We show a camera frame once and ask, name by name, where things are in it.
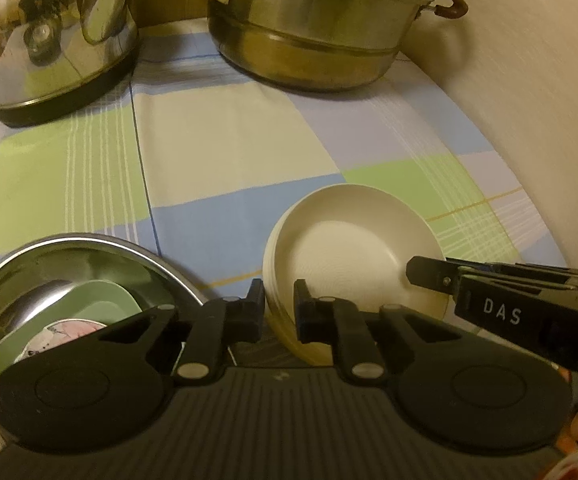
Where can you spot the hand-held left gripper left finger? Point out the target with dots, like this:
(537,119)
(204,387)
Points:
(256,310)

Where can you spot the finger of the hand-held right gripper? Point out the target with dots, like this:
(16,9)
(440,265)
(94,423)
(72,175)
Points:
(519,272)
(431,274)

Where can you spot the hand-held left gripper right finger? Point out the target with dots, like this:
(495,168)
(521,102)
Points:
(301,310)

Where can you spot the green square plate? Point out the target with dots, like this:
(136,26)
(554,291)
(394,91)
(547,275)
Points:
(94,302)

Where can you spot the wide stainless steel basin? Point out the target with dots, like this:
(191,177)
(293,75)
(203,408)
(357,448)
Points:
(69,265)

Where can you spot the small floral dish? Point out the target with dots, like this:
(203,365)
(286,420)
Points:
(64,335)

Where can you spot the checked tablecloth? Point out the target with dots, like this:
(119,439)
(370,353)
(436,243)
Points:
(244,150)

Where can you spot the stainless steel steamer pot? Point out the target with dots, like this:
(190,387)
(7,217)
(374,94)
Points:
(309,25)

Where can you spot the stainless steel kettle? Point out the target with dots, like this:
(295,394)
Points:
(44,35)

